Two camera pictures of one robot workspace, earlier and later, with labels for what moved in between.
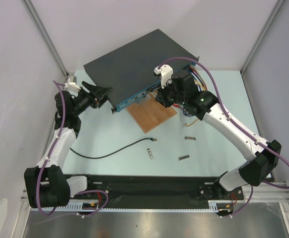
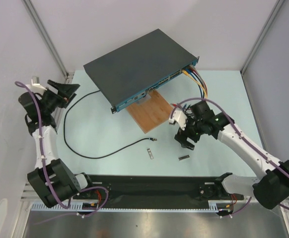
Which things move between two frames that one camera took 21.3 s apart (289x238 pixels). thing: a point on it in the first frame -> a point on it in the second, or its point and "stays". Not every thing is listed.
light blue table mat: x=108 y=144 stays
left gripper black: x=98 y=91 -> x=68 y=90
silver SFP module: x=150 y=153 stays
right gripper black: x=165 y=97 -> x=188 y=133
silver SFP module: x=183 y=157 stays
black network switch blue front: x=127 y=74 stays
